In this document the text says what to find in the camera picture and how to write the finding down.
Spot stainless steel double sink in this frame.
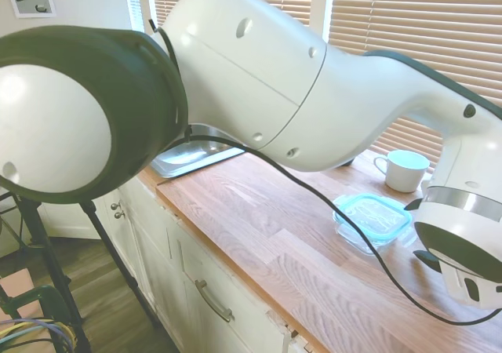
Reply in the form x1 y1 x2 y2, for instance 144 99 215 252
151 124 256 180

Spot white kitchen cabinet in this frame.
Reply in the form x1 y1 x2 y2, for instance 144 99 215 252
37 172 329 353

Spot white grey wrist camera box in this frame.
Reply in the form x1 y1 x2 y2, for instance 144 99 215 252
457 266 502 311

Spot pink board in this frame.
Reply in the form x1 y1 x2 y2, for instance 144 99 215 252
0 268 44 319

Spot coloured cable bundle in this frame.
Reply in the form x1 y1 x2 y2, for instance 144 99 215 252
0 317 76 353

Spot clear glass food container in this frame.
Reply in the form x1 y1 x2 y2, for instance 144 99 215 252
335 220 409 257

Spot large beige window blinds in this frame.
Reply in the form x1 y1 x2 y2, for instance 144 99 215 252
327 0 502 164

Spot clear lid with teal rim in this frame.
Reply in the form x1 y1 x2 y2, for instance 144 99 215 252
332 192 417 248

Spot metal drawer handle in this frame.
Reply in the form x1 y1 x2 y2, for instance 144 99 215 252
195 279 235 323

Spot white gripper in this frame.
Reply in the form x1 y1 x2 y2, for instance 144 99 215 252
413 250 467 301

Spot white mug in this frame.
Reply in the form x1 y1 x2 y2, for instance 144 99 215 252
373 150 431 194

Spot green metal frame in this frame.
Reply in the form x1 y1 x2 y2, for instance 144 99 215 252
0 284 76 353

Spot black camera tripod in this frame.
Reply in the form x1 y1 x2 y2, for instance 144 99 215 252
0 194 160 353

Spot narrow white window blinds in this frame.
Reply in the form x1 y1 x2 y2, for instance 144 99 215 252
125 0 144 31

